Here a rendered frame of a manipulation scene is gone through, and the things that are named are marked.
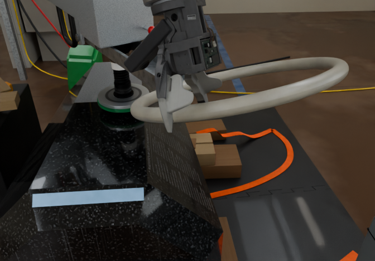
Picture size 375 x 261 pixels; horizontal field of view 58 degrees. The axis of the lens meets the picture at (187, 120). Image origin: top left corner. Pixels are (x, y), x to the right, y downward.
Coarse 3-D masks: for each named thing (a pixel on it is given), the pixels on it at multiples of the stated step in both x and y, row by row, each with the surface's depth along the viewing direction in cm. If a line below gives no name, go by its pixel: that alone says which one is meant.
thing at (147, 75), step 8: (88, 40) 138; (96, 48) 130; (104, 48) 125; (112, 48) 119; (112, 56) 121; (120, 56) 115; (128, 56) 112; (120, 64) 117; (152, 64) 117; (136, 72) 108; (144, 72) 103; (152, 72) 99; (144, 80) 105; (152, 80) 100; (184, 80) 105; (152, 88) 101
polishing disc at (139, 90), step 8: (104, 88) 145; (112, 88) 145; (136, 88) 145; (144, 88) 145; (104, 96) 138; (112, 96) 138; (136, 96) 138; (104, 104) 133; (112, 104) 133; (120, 104) 133; (128, 104) 133
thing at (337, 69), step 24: (216, 72) 101; (240, 72) 99; (264, 72) 97; (336, 72) 61; (144, 96) 85; (240, 96) 56; (264, 96) 55; (288, 96) 55; (144, 120) 66; (192, 120) 58
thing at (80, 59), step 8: (72, 48) 288; (80, 48) 288; (88, 48) 287; (72, 56) 286; (80, 56) 285; (88, 56) 284; (96, 56) 286; (72, 64) 285; (80, 64) 284; (88, 64) 284; (72, 72) 287; (80, 72) 286; (72, 80) 289
